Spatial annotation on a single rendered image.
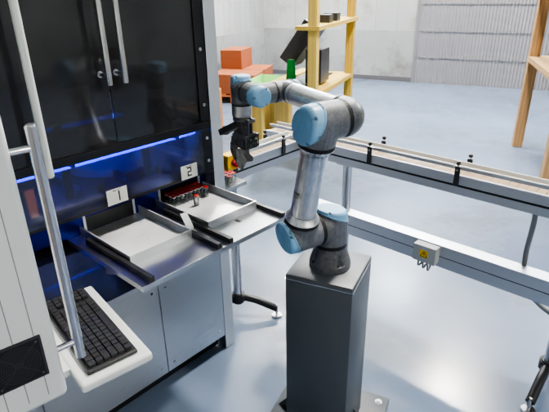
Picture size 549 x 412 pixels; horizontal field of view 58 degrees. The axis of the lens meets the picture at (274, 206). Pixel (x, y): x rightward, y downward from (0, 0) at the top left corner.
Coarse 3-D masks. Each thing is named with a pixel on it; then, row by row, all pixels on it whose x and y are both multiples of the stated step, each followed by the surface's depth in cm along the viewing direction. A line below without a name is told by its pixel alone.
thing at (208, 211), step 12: (216, 192) 220; (228, 192) 215; (156, 204) 209; (168, 204) 202; (192, 204) 210; (204, 204) 210; (216, 204) 210; (228, 204) 210; (240, 204) 209; (252, 204) 204; (192, 216) 193; (204, 216) 200; (216, 216) 199; (228, 216) 194
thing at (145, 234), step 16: (144, 208) 200; (112, 224) 194; (128, 224) 194; (144, 224) 194; (160, 224) 193; (176, 224) 187; (96, 240) 178; (112, 240) 182; (128, 240) 181; (144, 240) 181; (160, 240) 181; (176, 240) 178; (128, 256) 165; (144, 256) 169
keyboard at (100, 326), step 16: (80, 288) 163; (48, 304) 155; (80, 304) 155; (96, 304) 157; (64, 320) 147; (80, 320) 147; (96, 320) 147; (64, 336) 143; (96, 336) 141; (112, 336) 141; (96, 352) 134; (112, 352) 134; (128, 352) 136; (96, 368) 131
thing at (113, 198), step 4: (116, 188) 183; (120, 188) 185; (124, 188) 186; (108, 192) 181; (112, 192) 183; (116, 192) 184; (120, 192) 185; (124, 192) 187; (108, 196) 182; (112, 196) 183; (116, 196) 184; (120, 196) 186; (124, 196) 187; (108, 200) 182; (112, 200) 184; (116, 200) 185; (120, 200) 186; (124, 200) 188; (108, 204) 183; (112, 204) 184
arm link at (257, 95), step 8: (240, 88) 175; (248, 88) 171; (256, 88) 168; (264, 88) 169; (272, 88) 173; (240, 96) 175; (248, 96) 170; (256, 96) 168; (264, 96) 170; (272, 96) 174; (248, 104) 175; (256, 104) 169; (264, 104) 171
